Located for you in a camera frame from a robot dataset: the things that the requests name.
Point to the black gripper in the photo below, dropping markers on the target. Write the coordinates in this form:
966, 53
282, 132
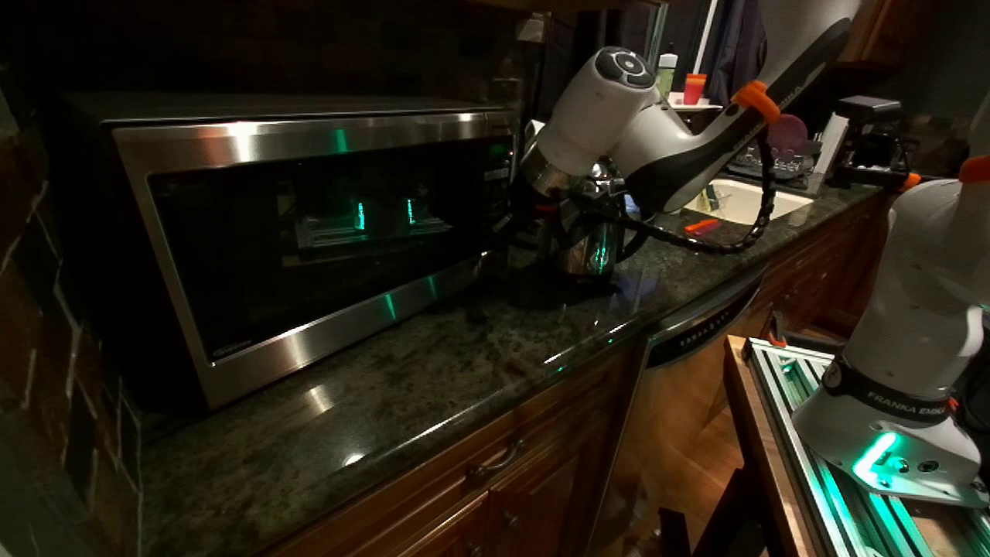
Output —
555, 180

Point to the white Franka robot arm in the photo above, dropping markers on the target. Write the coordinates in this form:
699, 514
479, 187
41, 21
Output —
607, 102

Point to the stainless steel microwave oven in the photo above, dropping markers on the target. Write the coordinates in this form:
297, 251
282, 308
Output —
309, 236

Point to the stainless steel electric kettle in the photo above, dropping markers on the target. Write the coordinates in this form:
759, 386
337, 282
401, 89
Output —
597, 241

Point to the small orange utensil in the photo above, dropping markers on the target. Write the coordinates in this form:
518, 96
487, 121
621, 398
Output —
699, 227

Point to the pale green bottle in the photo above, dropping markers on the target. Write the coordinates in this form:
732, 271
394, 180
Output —
670, 74

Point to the red container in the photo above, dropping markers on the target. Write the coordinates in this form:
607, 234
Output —
693, 89

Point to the dishwasher with dark panel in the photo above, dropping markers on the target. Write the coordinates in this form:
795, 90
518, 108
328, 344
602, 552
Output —
699, 325

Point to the white kitchen sink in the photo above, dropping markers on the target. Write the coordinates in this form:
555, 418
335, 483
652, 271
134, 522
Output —
773, 203

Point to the dark dish drying rack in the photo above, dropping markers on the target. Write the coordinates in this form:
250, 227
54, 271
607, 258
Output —
790, 165

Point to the purple bowl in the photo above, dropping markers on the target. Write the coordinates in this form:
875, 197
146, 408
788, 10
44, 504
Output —
792, 134

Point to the wooden cabinet under sink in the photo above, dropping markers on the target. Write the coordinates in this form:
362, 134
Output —
825, 268

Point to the wooden base cabinet with drawer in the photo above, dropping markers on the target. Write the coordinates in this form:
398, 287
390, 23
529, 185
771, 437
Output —
514, 483

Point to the black drip coffee maker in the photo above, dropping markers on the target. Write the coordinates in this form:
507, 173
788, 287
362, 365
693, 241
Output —
868, 141

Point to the metal robot mounting stand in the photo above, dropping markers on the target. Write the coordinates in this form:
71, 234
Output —
875, 464

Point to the wall outlet plate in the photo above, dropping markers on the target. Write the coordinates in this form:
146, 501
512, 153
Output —
529, 30

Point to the small white wall shelf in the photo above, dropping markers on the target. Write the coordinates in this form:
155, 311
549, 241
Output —
699, 102

